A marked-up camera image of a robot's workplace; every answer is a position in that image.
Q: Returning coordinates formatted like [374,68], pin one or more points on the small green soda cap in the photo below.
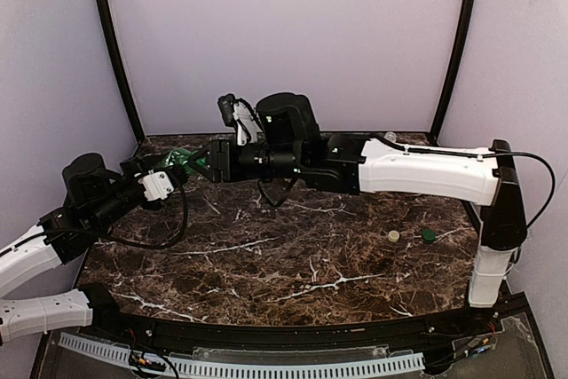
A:
[202,162]

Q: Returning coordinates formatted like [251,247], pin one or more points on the left black frame post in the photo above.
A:
[120,76]

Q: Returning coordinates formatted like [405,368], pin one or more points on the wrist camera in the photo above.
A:
[240,115]
[157,185]

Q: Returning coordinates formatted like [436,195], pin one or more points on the black front rail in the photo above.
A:
[431,332]

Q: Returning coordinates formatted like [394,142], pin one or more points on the right black frame post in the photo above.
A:
[455,59]

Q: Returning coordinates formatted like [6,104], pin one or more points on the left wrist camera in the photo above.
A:
[157,185]

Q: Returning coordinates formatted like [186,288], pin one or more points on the coffee latte bottle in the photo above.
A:
[391,136]

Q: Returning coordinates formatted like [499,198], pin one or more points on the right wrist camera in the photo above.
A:
[240,115]

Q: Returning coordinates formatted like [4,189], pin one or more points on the cream bottle cap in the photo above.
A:
[393,236]

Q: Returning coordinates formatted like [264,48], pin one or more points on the white slotted cable duct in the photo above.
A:
[370,362]

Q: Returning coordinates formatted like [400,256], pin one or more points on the green soda bottle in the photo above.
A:
[177,161]

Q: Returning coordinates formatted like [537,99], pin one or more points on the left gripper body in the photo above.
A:
[143,166]

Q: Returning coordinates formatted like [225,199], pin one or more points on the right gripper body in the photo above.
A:
[220,161]

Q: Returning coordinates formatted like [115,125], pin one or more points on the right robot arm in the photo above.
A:
[280,138]

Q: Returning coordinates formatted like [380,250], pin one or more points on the green bottle cap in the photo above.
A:
[428,236]

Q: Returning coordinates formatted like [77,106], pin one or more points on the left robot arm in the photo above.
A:
[96,198]

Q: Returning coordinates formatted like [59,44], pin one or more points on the black frame post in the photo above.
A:
[455,59]
[120,76]

